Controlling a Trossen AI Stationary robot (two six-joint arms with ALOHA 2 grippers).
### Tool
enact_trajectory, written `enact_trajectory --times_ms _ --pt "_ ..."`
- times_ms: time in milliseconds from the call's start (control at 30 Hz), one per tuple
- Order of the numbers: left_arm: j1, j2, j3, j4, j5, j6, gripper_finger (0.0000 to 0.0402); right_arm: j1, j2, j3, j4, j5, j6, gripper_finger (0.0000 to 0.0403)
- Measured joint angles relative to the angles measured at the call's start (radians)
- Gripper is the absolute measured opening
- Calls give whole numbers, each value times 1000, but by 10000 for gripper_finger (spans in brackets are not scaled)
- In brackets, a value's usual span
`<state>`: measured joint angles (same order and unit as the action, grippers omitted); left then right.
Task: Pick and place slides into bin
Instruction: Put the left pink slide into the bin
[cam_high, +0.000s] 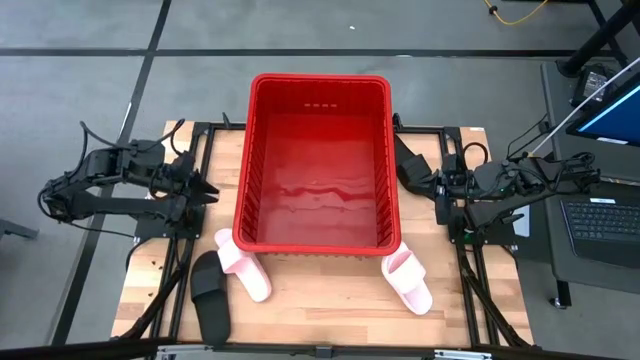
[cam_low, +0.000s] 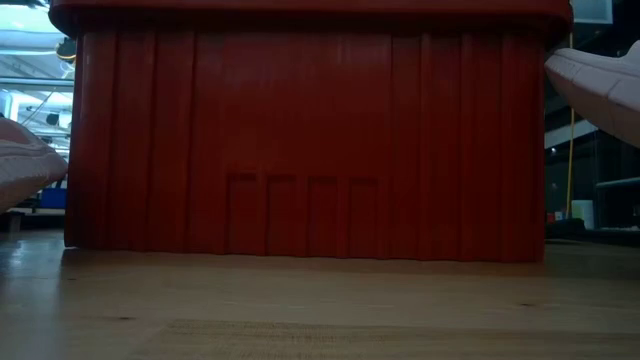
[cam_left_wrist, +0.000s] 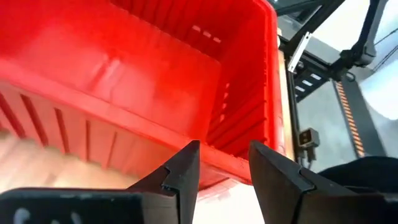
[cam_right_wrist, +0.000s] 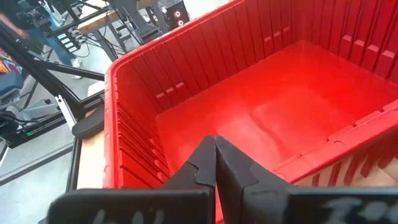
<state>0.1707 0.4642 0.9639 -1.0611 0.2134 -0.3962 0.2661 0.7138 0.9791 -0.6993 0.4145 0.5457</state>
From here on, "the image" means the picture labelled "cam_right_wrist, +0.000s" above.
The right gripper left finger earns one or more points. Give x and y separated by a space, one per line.
174 202

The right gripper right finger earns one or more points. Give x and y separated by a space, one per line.
248 199

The red plastic bin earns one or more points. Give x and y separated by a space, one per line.
280 93

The black electronics box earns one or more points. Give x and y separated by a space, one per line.
31 133

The computer case with red fans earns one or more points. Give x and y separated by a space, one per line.
177 15

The black power strip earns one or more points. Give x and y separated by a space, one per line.
66 42

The person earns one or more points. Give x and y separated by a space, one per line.
56 46

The wooden workbench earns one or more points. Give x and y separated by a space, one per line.
99 19

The colourful patterned seat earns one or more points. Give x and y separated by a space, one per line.
9 68

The black aluminium frame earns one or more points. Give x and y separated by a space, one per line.
73 168

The silver metal bracket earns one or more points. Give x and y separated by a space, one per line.
65 112

